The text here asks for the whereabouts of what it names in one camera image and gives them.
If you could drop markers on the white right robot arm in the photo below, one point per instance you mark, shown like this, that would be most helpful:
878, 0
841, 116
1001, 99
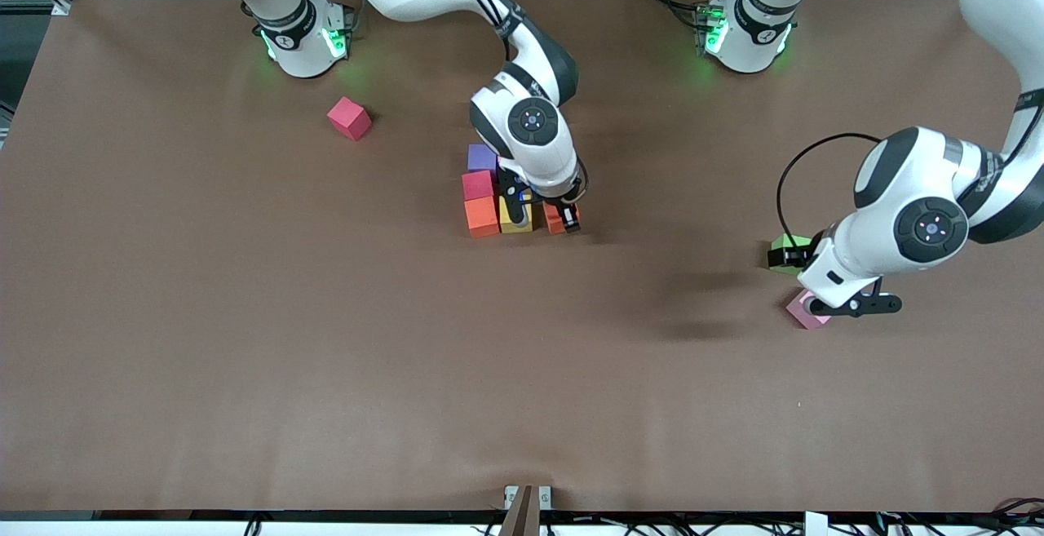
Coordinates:
538, 152

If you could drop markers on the brown paper table cover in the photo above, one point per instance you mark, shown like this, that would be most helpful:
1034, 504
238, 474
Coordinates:
522, 405

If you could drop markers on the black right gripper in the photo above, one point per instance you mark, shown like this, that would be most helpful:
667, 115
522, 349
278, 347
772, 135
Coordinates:
561, 211

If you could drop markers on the red foam cube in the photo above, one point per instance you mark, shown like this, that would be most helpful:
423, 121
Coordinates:
478, 185
349, 118

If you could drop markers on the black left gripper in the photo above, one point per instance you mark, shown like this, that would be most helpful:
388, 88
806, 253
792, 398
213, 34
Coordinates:
793, 257

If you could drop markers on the green foam cube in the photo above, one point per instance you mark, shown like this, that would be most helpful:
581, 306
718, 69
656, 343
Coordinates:
783, 241

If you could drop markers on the orange foam cube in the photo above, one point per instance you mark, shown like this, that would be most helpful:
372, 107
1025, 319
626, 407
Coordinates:
481, 218
555, 219

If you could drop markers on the yellow foam cube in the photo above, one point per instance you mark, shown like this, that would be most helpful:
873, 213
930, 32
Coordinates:
512, 226

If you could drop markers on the metal bracket with brown post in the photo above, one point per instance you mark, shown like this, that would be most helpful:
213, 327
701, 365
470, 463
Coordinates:
526, 511

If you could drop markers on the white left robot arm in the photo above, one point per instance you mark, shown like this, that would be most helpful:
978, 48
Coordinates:
905, 226

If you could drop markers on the white label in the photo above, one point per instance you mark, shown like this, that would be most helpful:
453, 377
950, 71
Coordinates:
816, 524

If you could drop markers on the purple foam cube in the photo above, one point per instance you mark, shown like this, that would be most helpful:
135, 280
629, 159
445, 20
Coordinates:
481, 157

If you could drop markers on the pink foam cube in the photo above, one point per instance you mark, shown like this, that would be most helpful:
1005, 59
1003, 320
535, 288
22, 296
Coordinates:
803, 314

